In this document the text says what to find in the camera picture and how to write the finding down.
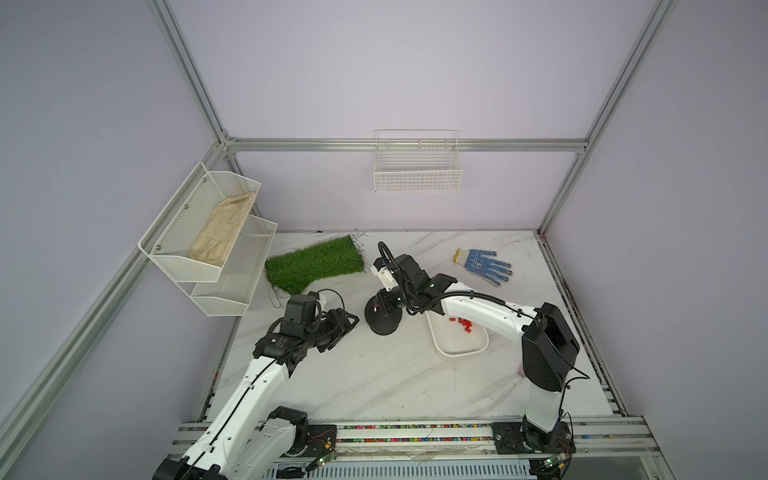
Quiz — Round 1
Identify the black round screw base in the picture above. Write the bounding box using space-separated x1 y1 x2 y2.
364 293 403 336

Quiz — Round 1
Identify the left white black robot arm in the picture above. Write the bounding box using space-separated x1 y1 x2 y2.
153 292 360 479

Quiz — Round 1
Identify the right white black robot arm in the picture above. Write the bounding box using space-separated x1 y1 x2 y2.
365 241 580 452

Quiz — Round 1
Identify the pile of red sleeves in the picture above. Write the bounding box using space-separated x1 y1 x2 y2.
449 317 474 334

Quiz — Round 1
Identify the green artificial grass mat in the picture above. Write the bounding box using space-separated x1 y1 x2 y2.
265 235 365 295

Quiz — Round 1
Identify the white plastic tray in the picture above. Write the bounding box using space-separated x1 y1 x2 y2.
426 311 489 358

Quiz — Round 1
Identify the blue dotted work glove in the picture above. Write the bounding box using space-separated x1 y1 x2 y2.
453 249 513 286

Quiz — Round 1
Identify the lower white mesh shelf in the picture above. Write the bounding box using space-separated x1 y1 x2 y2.
190 215 277 317

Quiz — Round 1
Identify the white mesh shelf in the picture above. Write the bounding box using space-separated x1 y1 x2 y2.
190 215 277 317
138 163 261 283

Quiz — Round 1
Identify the beige cloth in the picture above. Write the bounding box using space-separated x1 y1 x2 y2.
188 192 257 267

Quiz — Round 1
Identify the upper white mesh shelf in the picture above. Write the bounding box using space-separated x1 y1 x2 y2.
138 163 261 283

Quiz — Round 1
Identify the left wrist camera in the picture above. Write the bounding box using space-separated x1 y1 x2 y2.
309 291 327 317

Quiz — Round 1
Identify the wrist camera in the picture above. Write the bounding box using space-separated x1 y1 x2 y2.
371 259 399 291
309 291 327 317

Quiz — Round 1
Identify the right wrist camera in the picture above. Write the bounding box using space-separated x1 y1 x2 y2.
371 259 399 291

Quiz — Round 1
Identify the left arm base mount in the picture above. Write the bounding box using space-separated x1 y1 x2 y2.
256 406 338 457

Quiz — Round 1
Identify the white wire wall basket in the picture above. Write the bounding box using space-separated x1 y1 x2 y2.
373 129 463 194

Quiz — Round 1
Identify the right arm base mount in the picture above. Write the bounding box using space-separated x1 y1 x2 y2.
491 415 575 455

